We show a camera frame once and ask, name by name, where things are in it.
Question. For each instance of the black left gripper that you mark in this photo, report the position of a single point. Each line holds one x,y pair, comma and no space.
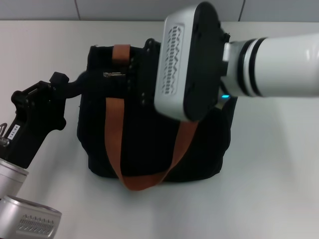
32,124

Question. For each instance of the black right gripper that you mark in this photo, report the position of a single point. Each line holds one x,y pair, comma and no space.
150,74

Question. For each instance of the silver zipper pull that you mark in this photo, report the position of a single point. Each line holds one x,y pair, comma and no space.
115,74

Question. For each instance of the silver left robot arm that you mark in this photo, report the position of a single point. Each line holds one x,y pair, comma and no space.
10,176

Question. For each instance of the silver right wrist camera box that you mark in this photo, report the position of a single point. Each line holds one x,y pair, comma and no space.
189,62

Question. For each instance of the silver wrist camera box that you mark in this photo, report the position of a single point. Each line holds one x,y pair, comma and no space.
30,219
189,62

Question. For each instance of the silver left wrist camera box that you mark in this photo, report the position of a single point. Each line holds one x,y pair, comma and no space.
30,219

